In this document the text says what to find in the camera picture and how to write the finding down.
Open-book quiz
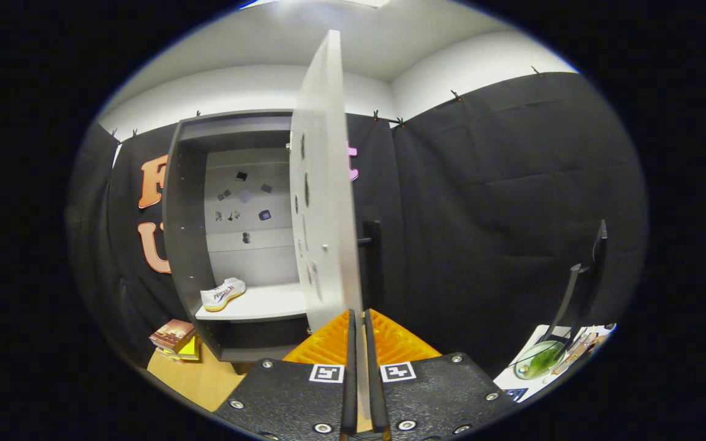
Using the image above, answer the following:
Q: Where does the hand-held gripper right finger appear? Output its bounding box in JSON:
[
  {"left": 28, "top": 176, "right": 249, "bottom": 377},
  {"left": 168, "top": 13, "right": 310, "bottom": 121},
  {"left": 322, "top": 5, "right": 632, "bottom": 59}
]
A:
[{"left": 363, "top": 308, "right": 516, "bottom": 439}]

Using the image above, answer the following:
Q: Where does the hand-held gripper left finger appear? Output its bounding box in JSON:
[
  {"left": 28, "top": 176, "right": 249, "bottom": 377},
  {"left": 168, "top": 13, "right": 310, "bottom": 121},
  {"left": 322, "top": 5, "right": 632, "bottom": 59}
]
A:
[{"left": 213, "top": 309, "right": 359, "bottom": 439}]

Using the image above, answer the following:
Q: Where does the white canvas shoe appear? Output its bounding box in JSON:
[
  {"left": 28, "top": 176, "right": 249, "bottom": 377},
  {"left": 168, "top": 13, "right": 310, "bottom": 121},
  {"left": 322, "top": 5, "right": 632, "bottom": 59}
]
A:
[{"left": 200, "top": 277, "right": 247, "bottom": 312}]

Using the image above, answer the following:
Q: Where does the beige shoe cabinet door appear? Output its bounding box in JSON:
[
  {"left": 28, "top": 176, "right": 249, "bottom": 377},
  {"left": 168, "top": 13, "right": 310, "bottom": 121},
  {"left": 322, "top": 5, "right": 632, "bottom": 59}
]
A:
[{"left": 288, "top": 29, "right": 371, "bottom": 423}]

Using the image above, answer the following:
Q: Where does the dark grey shoe cabinet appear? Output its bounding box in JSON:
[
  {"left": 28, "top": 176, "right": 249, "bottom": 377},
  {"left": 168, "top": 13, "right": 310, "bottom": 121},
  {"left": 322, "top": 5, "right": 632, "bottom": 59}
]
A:
[{"left": 162, "top": 110, "right": 312, "bottom": 364}]

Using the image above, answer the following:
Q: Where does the white side table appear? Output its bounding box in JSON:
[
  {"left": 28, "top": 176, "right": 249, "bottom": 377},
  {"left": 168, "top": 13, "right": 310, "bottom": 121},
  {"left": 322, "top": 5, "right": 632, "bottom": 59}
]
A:
[{"left": 493, "top": 323, "right": 617, "bottom": 404}]

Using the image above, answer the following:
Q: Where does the green glass bowl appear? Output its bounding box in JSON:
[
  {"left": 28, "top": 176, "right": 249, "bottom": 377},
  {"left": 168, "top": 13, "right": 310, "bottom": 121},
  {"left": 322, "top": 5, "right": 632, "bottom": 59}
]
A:
[{"left": 514, "top": 341, "right": 567, "bottom": 380}]

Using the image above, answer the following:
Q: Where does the stack of books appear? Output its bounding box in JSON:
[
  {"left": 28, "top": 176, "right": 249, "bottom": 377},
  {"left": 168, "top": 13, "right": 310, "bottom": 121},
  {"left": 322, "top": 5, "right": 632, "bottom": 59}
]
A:
[{"left": 149, "top": 319, "right": 202, "bottom": 363}]

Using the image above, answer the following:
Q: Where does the black backdrop cloth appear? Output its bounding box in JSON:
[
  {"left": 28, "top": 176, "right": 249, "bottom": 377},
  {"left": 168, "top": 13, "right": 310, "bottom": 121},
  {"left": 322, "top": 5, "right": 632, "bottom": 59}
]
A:
[{"left": 67, "top": 72, "right": 649, "bottom": 383}]

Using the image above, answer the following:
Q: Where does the colourful printed packet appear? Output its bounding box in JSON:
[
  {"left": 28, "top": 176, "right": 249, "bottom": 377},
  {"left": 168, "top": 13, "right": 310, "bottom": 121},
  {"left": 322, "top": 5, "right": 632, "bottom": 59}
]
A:
[{"left": 553, "top": 328, "right": 606, "bottom": 375}]

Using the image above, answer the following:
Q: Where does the large ceiling light panel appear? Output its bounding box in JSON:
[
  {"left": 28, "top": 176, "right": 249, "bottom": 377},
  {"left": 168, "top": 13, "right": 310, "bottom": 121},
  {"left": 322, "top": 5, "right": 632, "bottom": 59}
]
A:
[{"left": 240, "top": 0, "right": 392, "bottom": 9}]

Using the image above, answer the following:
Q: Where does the black door handle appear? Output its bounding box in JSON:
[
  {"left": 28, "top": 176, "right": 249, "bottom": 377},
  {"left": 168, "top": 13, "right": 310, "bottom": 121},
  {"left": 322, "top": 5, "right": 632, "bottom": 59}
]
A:
[{"left": 357, "top": 219, "right": 384, "bottom": 307}]

